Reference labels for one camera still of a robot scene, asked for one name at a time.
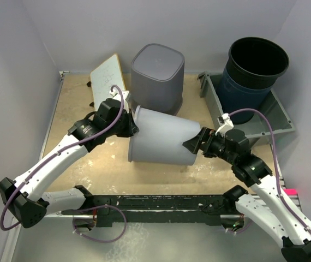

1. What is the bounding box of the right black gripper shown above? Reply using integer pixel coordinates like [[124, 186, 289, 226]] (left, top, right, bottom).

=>
[[182, 127, 236, 165]]

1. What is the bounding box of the smooth lavender round bin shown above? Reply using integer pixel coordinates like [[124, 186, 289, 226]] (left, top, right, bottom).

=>
[[128, 106, 201, 165]]

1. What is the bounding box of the grey slotted square bin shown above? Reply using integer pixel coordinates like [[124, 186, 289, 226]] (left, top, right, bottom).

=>
[[130, 43, 185, 115]]

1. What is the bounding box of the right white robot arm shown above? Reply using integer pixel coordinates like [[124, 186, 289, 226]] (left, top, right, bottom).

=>
[[183, 128, 311, 261]]

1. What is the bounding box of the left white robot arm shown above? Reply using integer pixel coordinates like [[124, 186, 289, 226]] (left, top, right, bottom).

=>
[[0, 97, 139, 228]]

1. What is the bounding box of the grey plastic crate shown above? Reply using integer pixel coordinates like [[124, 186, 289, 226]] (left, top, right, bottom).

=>
[[198, 72, 295, 147]]

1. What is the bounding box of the dark blue round bin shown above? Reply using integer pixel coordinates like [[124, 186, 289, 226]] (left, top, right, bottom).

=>
[[216, 37, 289, 113]]

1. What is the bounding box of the pink tape marker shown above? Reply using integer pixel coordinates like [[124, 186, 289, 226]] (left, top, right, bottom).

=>
[[284, 188, 298, 196]]

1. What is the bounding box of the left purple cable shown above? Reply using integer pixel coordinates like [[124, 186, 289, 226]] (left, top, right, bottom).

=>
[[0, 85, 125, 231]]

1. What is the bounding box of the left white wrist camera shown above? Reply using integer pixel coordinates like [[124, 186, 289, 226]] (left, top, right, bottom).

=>
[[109, 85, 130, 113]]

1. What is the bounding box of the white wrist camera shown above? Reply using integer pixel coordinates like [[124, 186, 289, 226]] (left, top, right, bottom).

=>
[[216, 113, 234, 136], [109, 85, 130, 113]]

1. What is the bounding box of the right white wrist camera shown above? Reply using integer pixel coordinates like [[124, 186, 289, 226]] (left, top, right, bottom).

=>
[[216, 113, 234, 136]]

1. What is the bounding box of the small whiteboard wooden frame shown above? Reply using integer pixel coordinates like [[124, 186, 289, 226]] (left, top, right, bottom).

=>
[[86, 53, 126, 111]]

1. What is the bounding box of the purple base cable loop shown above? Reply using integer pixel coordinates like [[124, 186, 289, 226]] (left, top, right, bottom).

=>
[[72, 205, 128, 244]]

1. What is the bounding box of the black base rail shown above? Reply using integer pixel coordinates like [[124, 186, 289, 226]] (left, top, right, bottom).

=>
[[62, 186, 247, 231]]

